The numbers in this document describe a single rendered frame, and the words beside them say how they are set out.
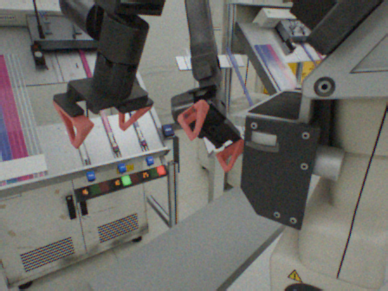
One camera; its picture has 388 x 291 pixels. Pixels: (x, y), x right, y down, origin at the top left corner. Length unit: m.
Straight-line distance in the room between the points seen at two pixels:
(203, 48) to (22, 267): 1.29
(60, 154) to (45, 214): 0.46
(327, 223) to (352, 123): 0.15
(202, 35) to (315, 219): 0.44
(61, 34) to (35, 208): 0.75
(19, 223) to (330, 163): 1.28
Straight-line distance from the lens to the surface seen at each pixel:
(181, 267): 0.76
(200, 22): 0.67
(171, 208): 1.25
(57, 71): 1.22
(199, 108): 0.49
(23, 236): 1.47
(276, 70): 1.72
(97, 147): 1.04
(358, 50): 0.23
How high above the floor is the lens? 1.16
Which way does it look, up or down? 23 degrees down
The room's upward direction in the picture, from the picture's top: straight up
